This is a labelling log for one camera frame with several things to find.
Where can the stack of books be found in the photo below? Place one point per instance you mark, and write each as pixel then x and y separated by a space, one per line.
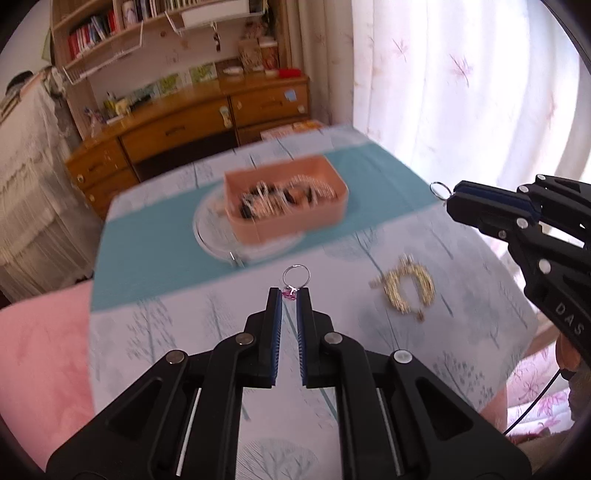
pixel 21 92

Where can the pink floral cloth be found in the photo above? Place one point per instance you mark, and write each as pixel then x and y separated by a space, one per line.
pixel 535 392

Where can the red case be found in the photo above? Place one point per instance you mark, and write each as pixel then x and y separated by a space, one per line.
pixel 290 74

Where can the pink plastic box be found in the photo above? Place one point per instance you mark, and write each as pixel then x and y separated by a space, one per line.
pixel 286 226

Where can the pink fluffy blanket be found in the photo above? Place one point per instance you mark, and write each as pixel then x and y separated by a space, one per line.
pixel 41 369

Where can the orange paper box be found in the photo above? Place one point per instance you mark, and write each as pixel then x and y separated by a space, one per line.
pixel 291 130

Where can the white leaf-print curtain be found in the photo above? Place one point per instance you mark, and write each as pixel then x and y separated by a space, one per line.
pixel 438 92

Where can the hanging keys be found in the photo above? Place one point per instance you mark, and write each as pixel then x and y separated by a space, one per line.
pixel 216 41

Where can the wooden desk with drawers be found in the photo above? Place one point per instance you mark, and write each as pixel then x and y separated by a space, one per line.
pixel 175 131

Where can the small white bottle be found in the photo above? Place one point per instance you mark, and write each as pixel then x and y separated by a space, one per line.
pixel 232 71

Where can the row of green picture cards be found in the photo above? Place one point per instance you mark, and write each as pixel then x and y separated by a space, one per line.
pixel 171 83

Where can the row of books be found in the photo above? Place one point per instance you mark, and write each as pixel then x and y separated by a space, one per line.
pixel 87 34

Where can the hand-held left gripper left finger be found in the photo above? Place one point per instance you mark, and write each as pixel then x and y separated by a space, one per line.
pixel 276 332

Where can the person's right hand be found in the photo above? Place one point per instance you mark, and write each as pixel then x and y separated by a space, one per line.
pixel 565 355

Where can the lace-covered cabinet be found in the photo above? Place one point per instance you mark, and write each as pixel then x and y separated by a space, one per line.
pixel 32 194

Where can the wooden bookshelf hutch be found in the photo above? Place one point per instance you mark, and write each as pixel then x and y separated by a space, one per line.
pixel 57 50

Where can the patterned paper box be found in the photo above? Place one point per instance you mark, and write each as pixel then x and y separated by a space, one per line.
pixel 249 55

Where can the red and white cup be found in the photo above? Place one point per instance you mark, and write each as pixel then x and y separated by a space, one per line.
pixel 269 57

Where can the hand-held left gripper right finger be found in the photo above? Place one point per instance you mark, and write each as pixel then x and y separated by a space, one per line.
pixel 302 332

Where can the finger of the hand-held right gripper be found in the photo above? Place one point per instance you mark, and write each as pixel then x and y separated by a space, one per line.
pixel 498 199
pixel 485 217

